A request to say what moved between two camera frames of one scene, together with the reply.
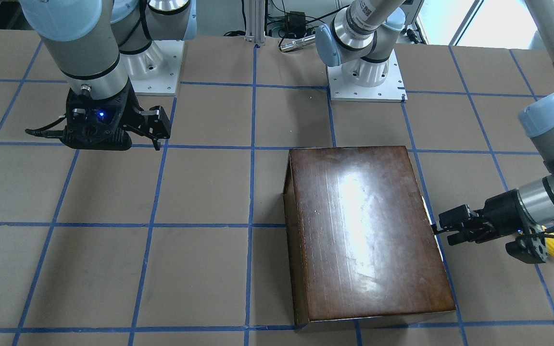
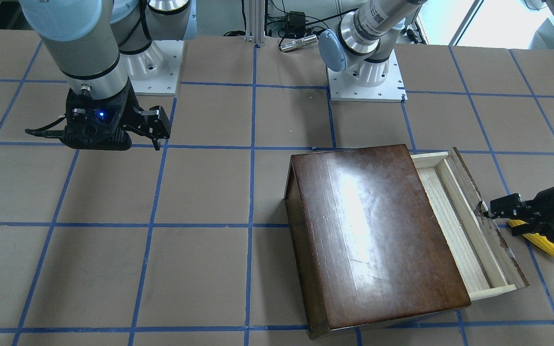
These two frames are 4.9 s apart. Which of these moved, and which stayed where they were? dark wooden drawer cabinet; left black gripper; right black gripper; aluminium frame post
Moved: left black gripper
Stayed: dark wooden drawer cabinet; right black gripper; aluminium frame post
